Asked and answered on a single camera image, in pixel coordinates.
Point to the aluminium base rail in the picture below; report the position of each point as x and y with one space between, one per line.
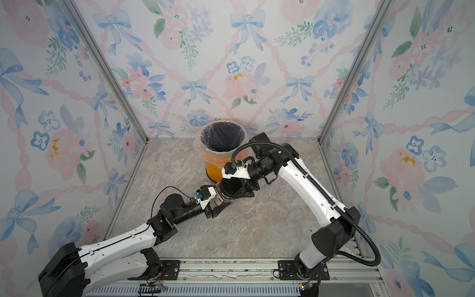
259 277

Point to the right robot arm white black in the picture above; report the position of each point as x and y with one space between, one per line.
260 157

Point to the labelled flower tea jar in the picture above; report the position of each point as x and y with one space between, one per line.
221 197

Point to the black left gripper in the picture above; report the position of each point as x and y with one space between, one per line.
216 211

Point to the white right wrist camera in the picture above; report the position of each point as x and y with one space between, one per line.
233 171

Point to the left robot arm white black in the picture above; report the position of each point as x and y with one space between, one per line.
74 271

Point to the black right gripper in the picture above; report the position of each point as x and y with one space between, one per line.
235 184

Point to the clear plastic bin liner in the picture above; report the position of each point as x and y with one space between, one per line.
217 148

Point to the orange trash bin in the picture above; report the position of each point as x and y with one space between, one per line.
219 156

